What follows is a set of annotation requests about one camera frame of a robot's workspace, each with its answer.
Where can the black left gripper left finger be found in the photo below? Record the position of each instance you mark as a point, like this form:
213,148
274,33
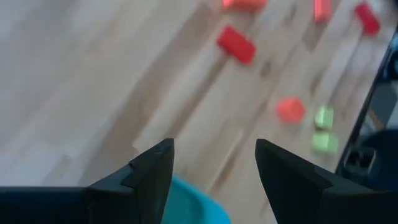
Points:
146,186

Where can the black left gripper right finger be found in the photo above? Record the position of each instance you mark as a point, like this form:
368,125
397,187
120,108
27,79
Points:
289,186

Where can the orange cube block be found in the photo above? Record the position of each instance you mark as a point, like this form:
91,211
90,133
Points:
290,110

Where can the teal plastic bin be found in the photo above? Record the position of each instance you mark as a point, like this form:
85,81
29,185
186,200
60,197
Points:
192,205

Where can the green cube block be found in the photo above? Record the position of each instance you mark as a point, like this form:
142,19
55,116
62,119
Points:
325,142

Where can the green half-cylinder block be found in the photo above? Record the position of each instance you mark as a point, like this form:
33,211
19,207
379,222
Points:
324,117

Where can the orange rectangular block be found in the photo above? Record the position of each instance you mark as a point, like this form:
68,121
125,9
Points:
322,9

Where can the dark red long block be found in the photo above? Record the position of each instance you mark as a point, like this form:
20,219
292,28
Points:
367,18

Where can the black table-level camera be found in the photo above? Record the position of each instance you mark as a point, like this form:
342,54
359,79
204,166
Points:
359,160

